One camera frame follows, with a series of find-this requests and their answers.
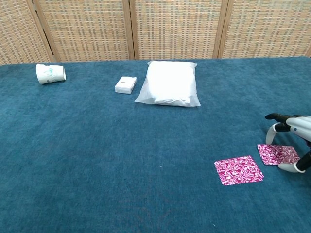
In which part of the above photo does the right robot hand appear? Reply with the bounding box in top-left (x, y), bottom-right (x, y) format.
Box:
top-left (264, 113), bottom-right (311, 173)

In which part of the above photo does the pink patterned card stack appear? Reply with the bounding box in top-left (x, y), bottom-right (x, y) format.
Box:
top-left (257, 143), bottom-right (301, 166)

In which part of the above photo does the white plastic bag package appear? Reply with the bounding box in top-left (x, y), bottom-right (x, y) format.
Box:
top-left (134, 61), bottom-right (201, 108)

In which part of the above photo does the woven wooden folding screen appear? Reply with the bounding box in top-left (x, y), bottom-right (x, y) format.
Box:
top-left (0, 0), bottom-right (311, 66)

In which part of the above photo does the small white tissue pack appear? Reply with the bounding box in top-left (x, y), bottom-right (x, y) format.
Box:
top-left (114, 76), bottom-right (137, 94)

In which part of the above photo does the blue felt table mat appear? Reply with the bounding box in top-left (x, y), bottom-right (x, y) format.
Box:
top-left (0, 56), bottom-right (311, 233)

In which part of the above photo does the white printed paper cup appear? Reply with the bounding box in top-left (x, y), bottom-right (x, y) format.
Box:
top-left (35, 63), bottom-right (67, 85)

